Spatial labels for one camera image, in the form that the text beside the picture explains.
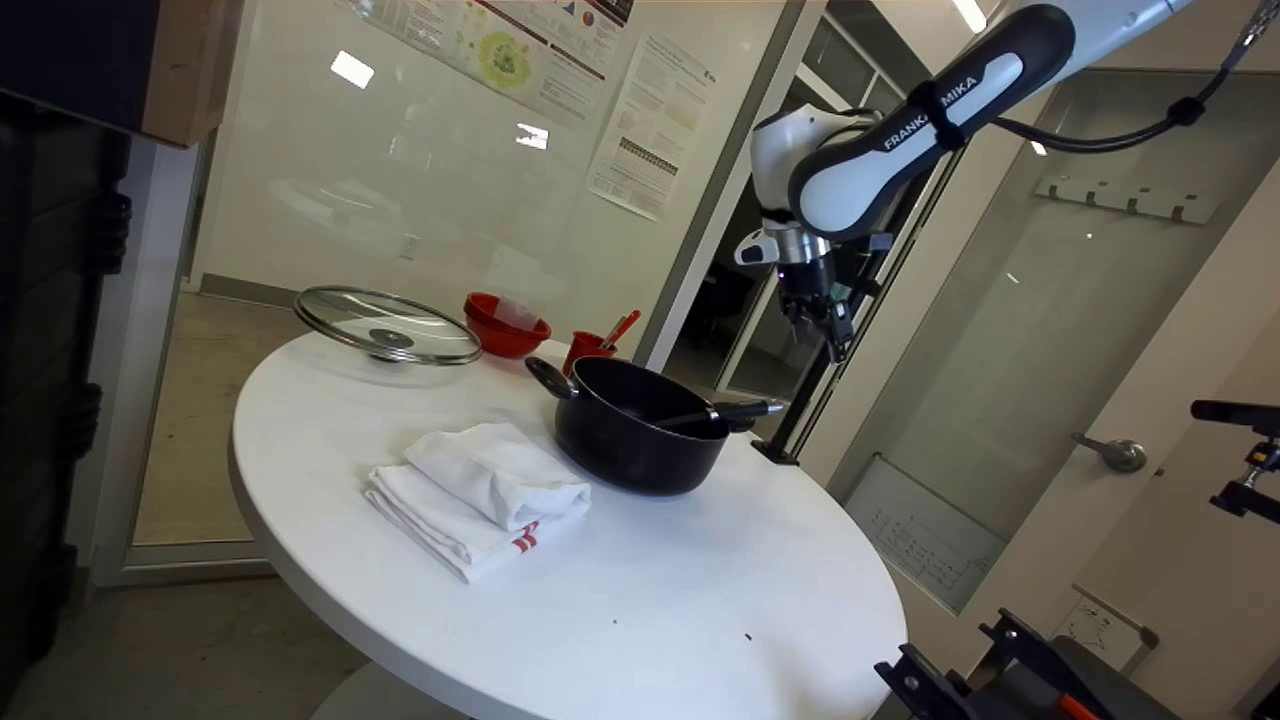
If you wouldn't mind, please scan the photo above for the white towel with red mark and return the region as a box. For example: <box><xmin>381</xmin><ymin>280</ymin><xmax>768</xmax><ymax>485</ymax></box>
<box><xmin>356</xmin><ymin>455</ymin><xmax>590</xmax><ymax>589</ymax></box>

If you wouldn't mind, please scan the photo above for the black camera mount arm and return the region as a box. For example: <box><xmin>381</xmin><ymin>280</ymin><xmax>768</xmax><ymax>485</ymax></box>
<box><xmin>1186</xmin><ymin>394</ymin><xmax>1280</xmax><ymax>526</ymax></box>

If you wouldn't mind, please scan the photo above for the white paper notice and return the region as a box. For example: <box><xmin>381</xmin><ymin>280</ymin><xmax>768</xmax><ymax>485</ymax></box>
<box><xmin>584</xmin><ymin>34</ymin><xmax>723</xmax><ymax>225</ymax></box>

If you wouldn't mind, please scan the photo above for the red bowl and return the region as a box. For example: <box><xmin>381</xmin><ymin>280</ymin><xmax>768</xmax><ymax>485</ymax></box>
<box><xmin>459</xmin><ymin>288</ymin><xmax>550</xmax><ymax>358</ymax></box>

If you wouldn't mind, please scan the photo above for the white wall plate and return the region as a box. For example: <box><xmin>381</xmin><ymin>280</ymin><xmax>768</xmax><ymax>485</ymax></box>
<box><xmin>1060</xmin><ymin>580</ymin><xmax>1158</xmax><ymax>673</ymax></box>

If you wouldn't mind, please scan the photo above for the black clamp with orange handle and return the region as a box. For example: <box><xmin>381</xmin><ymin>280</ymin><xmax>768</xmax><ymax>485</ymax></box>
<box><xmin>872</xmin><ymin>640</ymin><xmax>974</xmax><ymax>720</ymax></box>
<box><xmin>974</xmin><ymin>607</ymin><xmax>1113</xmax><ymax>720</ymax></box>

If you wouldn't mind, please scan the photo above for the glass pot lid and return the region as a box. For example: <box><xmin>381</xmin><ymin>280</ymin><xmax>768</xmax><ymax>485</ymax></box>
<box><xmin>290</xmin><ymin>280</ymin><xmax>483</xmax><ymax>370</ymax></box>

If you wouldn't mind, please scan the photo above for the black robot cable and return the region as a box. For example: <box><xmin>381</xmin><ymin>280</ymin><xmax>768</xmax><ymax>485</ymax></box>
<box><xmin>993</xmin><ymin>0</ymin><xmax>1280</xmax><ymax>157</ymax></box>

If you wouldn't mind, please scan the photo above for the large printed wall poster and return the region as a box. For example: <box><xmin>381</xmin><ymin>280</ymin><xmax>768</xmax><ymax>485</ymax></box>
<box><xmin>353</xmin><ymin>0</ymin><xmax>640</xmax><ymax>131</ymax></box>

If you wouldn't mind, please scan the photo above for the folded white towel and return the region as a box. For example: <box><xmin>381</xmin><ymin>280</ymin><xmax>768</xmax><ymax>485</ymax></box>
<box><xmin>395</xmin><ymin>418</ymin><xmax>595</xmax><ymax>530</ymax></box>

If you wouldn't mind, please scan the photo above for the red handled utensil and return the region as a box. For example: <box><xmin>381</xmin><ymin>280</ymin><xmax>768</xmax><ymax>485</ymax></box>
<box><xmin>601</xmin><ymin>309</ymin><xmax>644</xmax><ymax>353</ymax></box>

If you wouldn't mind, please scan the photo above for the red cup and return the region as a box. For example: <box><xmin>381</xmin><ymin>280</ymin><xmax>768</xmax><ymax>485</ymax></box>
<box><xmin>558</xmin><ymin>327</ymin><xmax>620</xmax><ymax>381</ymax></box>

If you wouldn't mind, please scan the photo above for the silver door handle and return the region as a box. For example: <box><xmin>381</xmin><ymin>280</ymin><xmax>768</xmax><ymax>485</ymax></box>
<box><xmin>1074</xmin><ymin>433</ymin><xmax>1153</xmax><ymax>481</ymax></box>

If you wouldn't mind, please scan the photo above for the white coat hook rail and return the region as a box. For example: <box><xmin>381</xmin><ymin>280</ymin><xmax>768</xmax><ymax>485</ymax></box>
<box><xmin>1037</xmin><ymin>177</ymin><xmax>1218</xmax><ymax>229</ymax></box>

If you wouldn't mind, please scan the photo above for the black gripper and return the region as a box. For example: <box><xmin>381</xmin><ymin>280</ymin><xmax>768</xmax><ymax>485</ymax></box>
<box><xmin>780</xmin><ymin>253</ymin><xmax>875</xmax><ymax>358</ymax></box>

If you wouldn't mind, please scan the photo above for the black cooking pot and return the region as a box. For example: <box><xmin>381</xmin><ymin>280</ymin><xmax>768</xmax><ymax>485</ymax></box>
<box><xmin>521</xmin><ymin>353</ymin><xmax>756</xmax><ymax>501</ymax></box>

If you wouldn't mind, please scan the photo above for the black equipment rack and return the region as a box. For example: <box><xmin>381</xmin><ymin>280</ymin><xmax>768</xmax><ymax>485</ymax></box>
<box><xmin>0</xmin><ymin>91</ymin><xmax>134</xmax><ymax>677</ymax></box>

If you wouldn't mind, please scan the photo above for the cardboard box with handle hole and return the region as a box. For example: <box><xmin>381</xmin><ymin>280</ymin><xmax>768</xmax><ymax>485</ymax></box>
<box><xmin>0</xmin><ymin>0</ymin><xmax>253</xmax><ymax>153</ymax></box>

